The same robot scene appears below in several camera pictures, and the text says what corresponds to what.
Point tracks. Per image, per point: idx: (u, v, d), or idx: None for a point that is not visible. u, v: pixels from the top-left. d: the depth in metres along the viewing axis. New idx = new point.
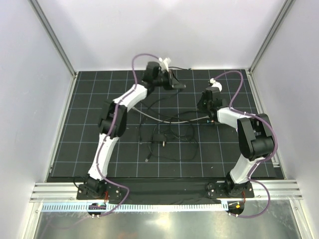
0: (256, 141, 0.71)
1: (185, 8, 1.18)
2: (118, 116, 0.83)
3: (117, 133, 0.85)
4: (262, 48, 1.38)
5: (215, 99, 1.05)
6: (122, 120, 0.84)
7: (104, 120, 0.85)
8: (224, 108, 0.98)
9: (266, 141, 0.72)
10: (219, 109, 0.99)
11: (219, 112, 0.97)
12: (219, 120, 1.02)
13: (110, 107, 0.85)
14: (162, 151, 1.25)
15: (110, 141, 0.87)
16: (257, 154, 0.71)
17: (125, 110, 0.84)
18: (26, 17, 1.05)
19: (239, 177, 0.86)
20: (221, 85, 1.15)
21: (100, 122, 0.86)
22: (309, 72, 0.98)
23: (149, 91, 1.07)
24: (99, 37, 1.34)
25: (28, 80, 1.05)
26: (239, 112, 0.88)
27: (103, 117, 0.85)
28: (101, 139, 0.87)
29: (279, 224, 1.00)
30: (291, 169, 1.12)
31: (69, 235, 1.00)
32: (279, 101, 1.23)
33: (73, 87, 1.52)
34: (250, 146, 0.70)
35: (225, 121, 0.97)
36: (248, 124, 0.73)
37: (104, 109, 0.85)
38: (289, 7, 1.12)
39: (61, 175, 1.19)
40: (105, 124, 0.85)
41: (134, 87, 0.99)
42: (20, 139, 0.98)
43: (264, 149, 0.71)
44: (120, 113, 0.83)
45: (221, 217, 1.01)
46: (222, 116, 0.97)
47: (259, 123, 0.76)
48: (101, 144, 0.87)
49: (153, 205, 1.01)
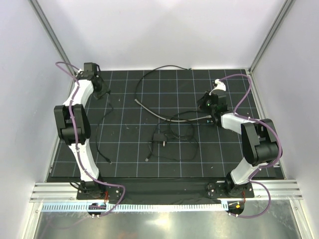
0: (260, 147, 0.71)
1: (186, 8, 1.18)
2: (77, 117, 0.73)
3: (86, 132, 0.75)
4: (262, 48, 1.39)
5: (220, 104, 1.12)
6: (83, 118, 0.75)
7: (64, 129, 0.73)
8: (228, 113, 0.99)
9: (270, 147, 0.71)
10: (224, 114, 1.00)
11: (223, 118, 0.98)
12: (223, 126, 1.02)
13: (64, 111, 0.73)
14: (161, 151, 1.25)
15: (83, 146, 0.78)
16: (261, 160, 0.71)
17: (82, 107, 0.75)
18: (26, 17, 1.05)
19: (239, 179, 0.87)
20: (225, 86, 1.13)
21: (61, 133, 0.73)
22: (310, 72, 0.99)
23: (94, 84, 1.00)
24: (99, 37, 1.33)
25: (28, 81, 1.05)
26: (242, 117, 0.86)
27: (63, 127, 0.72)
28: (73, 148, 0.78)
29: (279, 224, 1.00)
30: (291, 169, 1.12)
31: (69, 235, 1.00)
32: (279, 101, 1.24)
33: (73, 87, 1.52)
34: (254, 152, 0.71)
35: (228, 126, 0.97)
36: (252, 129, 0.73)
37: (57, 117, 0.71)
38: (289, 7, 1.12)
39: (61, 175, 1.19)
40: (68, 133, 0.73)
41: (78, 83, 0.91)
42: (20, 139, 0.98)
43: (268, 156, 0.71)
44: (78, 112, 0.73)
45: (221, 217, 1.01)
46: (226, 121, 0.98)
47: (264, 128, 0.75)
48: (77, 153, 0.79)
49: (153, 205, 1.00)
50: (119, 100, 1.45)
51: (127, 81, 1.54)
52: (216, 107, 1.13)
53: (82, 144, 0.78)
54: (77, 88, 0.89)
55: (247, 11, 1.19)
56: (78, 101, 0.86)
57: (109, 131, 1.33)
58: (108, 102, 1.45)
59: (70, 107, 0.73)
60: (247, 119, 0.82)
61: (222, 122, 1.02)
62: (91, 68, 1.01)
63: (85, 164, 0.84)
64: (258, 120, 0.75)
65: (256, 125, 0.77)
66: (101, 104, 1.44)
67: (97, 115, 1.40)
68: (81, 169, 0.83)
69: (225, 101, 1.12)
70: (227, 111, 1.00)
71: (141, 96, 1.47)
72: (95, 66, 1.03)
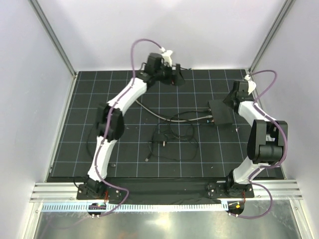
0: (264, 146, 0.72)
1: (186, 8, 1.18)
2: (113, 121, 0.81)
3: (115, 134, 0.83)
4: (262, 48, 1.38)
5: (241, 90, 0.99)
6: (118, 122, 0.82)
7: (100, 124, 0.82)
8: (246, 100, 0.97)
9: (274, 149, 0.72)
10: (243, 101, 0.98)
11: (241, 105, 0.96)
12: (238, 112, 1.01)
13: (105, 110, 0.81)
14: (161, 151, 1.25)
15: (107, 143, 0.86)
16: (261, 158, 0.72)
17: (120, 114, 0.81)
18: (26, 17, 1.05)
19: (239, 178, 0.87)
20: (254, 85, 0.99)
21: (96, 124, 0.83)
22: (310, 72, 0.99)
23: (150, 84, 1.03)
24: (100, 37, 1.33)
25: (28, 81, 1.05)
26: (261, 112, 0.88)
27: (99, 121, 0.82)
28: (99, 141, 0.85)
29: (279, 224, 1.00)
30: (291, 169, 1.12)
31: (69, 235, 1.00)
32: (278, 101, 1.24)
33: (73, 87, 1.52)
34: (256, 149, 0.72)
35: (244, 114, 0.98)
36: (263, 127, 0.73)
37: (98, 112, 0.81)
38: (288, 8, 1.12)
39: (61, 175, 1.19)
40: (101, 128, 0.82)
41: (131, 83, 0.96)
42: (20, 139, 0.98)
43: (270, 156, 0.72)
44: (116, 116, 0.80)
45: (221, 217, 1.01)
46: (243, 109, 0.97)
47: (276, 129, 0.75)
48: (99, 146, 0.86)
49: (153, 205, 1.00)
50: None
51: (127, 81, 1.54)
52: (236, 93, 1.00)
53: (108, 141, 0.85)
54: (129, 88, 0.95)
55: (247, 11, 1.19)
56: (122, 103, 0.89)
57: None
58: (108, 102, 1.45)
59: (111, 109, 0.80)
60: (264, 116, 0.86)
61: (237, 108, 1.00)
62: (153, 63, 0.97)
63: (99, 161, 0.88)
64: (273, 120, 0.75)
65: (270, 124, 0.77)
66: None
67: None
68: (94, 163, 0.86)
69: (246, 89, 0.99)
70: (246, 98, 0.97)
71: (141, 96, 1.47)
72: (158, 61, 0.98)
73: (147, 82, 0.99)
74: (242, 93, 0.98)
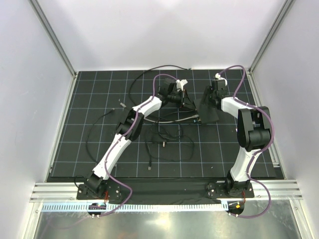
0: (253, 132, 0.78)
1: (186, 8, 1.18)
2: (136, 122, 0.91)
3: (133, 136, 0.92)
4: (262, 48, 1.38)
5: (220, 89, 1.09)
6: (138, 126, 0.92)
7: (122, 124, 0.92)
8: (227, 97, 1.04)
9: (262, 133, 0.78)
10: (224, 98, 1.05)
11: (223, 101, 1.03)
12: (222, 109, 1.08)
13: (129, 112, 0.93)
14: (161, 151, 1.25)
15: (124, 142, 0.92)
16: (252, 144, 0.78)
17: (142, 117, 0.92)
18: (26, 16, 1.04)
19: (239, 173, 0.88)
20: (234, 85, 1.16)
21: (118, 124, 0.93)
22: (309, 73, 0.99)
23: (164, 103, 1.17)
24: (100, 37, 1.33)
25: (28, 80, 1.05)
26: (242, 103, 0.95)
27: (122, 121, 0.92)
28: (115, 138, 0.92)
29: (279, 224, 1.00)
30: (291, 169, 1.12)
31: (69, 235, 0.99)
32: (278, 101, 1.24)
33: (73, 87, 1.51)
34: (246, 136, 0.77)
35: (228, 109, 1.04)
36: (248, 114, 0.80)
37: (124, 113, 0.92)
38: (289, 8, 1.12)
39: (61, 176, 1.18)
40: (122, 128, 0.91)
41: (151, 98, 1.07)
42: (20, 138, 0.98)
43: (259, 141, 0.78)
44: (139, 120, 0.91)
45: (221, 217, 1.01)
46: (225, 105, 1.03)
47: (259, 115, 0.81)
48: (115, 143, 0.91)
49: (153, 205, 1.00)
50: (118, 101, 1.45)
51: (127, 81, 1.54)
52: (215, 92, 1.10)
53: (125, 139, 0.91)
54: (148, 101, 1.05)
55: (247, 11, 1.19)
56: (144, 110, 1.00)
57: (109, 131, 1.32)
58: (108, 102, 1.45)
59: (137, 112, 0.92)
60: (245, 105, 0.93)
61: (221, 106, 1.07)
62: (167, 87, 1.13)
63: (109, 158, 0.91)
64: (256, 106, 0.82)
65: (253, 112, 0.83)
66: (101, 105, 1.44)
67: (97, 116, 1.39)
68: (104, 158, 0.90)
69: (224, 86, 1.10)
70: (225, 96, 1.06)
71: (141, 96, 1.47)
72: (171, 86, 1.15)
73: (161, 101, 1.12)
74: (222, 91, 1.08)
